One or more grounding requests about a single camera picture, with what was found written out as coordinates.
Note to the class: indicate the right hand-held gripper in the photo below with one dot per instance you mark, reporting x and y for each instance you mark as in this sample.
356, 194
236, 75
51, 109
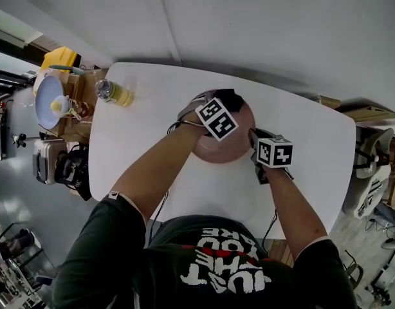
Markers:
276, 153

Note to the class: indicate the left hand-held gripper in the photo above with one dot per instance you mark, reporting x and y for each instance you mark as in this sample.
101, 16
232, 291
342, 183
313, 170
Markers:
218, 121

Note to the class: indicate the dark blue cloth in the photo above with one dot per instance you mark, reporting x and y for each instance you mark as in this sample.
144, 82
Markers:
231, 100

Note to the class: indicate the big pink plate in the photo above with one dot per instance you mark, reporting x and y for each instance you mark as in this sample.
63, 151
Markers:
226, 146

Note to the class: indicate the person's right forearm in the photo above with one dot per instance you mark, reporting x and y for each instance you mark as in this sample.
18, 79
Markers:
290, 204

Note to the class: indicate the person's left forearm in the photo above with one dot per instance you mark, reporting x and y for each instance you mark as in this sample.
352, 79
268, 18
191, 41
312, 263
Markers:
152, 169

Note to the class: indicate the light blue plate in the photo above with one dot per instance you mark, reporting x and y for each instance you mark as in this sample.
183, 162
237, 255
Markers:
44, 101

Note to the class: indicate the yellow drink bottle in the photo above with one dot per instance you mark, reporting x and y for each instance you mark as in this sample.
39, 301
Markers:
118, 92

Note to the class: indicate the flat cardboard box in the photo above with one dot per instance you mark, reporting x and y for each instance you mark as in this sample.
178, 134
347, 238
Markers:
364, 111

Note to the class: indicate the grey shell chair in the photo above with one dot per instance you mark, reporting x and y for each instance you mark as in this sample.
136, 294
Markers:
368, 179

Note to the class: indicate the open cardboard box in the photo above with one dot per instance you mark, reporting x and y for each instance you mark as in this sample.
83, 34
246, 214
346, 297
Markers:
85, 89

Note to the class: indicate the dark green printed t-shirt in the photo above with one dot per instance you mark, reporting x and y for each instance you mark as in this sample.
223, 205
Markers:
200, 269

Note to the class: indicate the black bag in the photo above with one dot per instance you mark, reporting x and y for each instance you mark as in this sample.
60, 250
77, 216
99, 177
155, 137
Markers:
75, 172

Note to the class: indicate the small yellow white cup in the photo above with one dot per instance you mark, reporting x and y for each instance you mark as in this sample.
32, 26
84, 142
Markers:
60, 105

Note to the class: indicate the yellow plastic box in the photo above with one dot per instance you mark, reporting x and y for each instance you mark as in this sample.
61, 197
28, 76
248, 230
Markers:
59, 58

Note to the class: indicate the silver suitcase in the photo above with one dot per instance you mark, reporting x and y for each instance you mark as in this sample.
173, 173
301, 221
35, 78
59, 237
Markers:
46, 161

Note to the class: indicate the black tripod stand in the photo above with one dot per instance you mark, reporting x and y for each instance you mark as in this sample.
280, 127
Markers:
19, 139

